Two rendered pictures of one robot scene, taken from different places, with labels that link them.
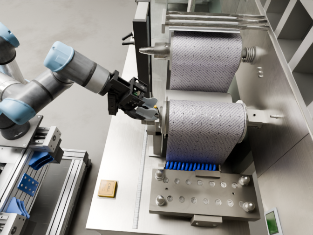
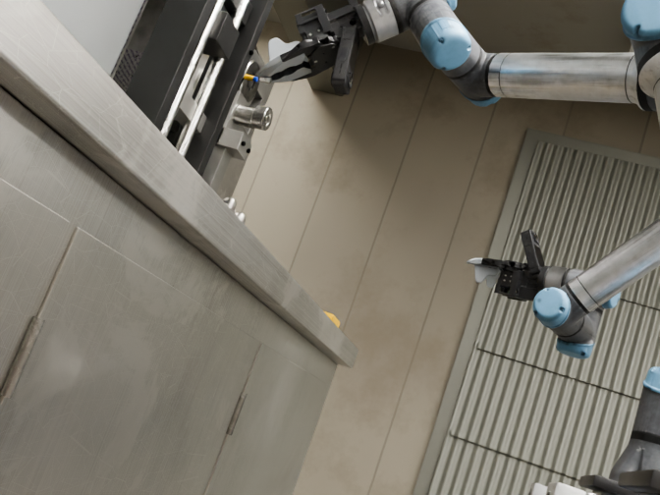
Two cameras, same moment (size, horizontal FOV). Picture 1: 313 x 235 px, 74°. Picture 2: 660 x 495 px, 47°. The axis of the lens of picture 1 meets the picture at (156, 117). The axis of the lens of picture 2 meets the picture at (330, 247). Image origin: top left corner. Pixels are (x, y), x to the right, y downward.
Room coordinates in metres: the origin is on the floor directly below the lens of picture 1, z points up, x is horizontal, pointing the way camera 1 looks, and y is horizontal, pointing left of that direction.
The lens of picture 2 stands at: (1.62, 0.46, 0.75)
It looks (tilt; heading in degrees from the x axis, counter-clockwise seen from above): 12 degrees up; 191
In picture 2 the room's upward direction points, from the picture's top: 20 degrees clockwise
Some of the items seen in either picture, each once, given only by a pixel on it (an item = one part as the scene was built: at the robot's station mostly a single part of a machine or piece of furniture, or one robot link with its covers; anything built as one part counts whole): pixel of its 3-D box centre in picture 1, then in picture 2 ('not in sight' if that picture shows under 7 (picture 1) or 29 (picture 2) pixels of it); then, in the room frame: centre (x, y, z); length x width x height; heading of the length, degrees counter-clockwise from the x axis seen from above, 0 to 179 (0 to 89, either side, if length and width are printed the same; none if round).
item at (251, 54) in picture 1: (245, 54); not in sight; (0.65, -0.34, 1.34); 0.07 x 0.07 x 0.07; 86
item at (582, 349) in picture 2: not in sight; (576, 328); (-0.08, 0.69, 1.12); 0.11 x 0.08 x 0.11; 149
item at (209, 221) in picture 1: (205, 221); not in sight; (0.14, -0.19, 0.97); 0.10 x 0.03 x 0.11; 86
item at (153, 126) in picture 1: (154, 136); (214, 180); (0.46, 0.01, 1.05); 0.06 x 0.05 x 0.31; 86
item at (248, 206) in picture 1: (249, 206); not in sight; (0.18, -0.33, 1.05); 0.04 x 0.04 x 0.04
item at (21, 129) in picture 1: (11, 124); not in sight; (0.65, 0.81, 0.87); 0.15 x 0.15 x 0.10
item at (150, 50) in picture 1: (146, 50); not in sight; (0.68, 0.04, 1.34); 0.06 x 0.03 x 0.03; 86
